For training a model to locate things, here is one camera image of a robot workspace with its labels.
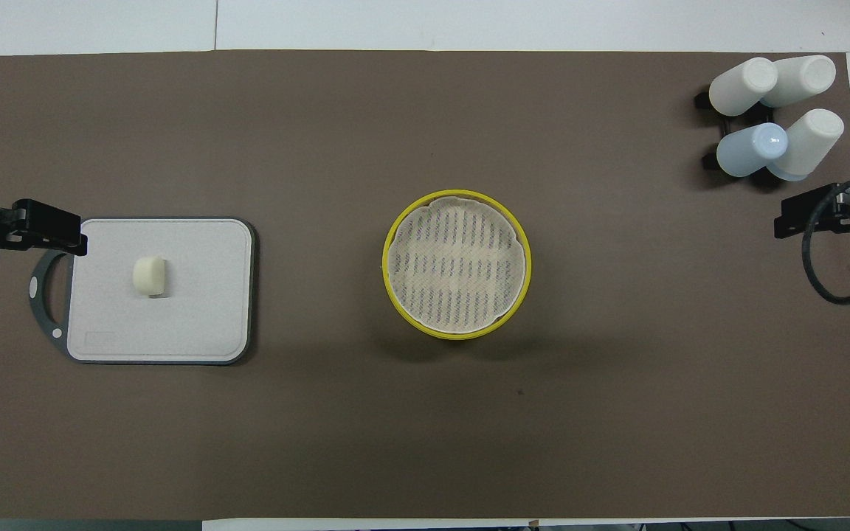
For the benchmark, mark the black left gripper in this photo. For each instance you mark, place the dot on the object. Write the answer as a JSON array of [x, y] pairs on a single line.
[[45, 220]]

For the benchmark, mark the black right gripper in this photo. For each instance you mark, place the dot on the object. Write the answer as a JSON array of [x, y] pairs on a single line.
[[838, 210]]

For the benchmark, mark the cream steamed bun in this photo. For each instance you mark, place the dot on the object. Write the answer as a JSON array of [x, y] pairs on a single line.
[[149, 276]]

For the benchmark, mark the yellow steamer lid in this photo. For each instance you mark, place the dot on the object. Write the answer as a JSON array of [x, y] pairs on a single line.
[[388, 274]]

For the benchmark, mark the white perforated steamer liner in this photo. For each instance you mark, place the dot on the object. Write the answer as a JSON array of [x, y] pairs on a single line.
[[454, 262]]

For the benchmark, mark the light blue cup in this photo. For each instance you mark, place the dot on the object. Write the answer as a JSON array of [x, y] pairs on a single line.
[[750, 151]]

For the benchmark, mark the white cup with blue rim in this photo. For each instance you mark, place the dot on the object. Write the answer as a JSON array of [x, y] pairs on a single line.
[[805, 77], [812, 140]]

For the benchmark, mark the black cup rack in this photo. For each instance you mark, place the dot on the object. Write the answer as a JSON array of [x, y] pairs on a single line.
[[710, 161]]

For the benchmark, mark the white cutting board grey rim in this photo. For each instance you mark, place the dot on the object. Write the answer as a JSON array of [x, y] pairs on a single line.
[[196, 310]]

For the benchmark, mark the cream white cup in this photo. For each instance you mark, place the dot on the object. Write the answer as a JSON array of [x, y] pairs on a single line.
[[738, 88]]

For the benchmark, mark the brown table mat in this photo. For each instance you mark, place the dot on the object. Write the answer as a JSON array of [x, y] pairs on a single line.
[[617, 369]]

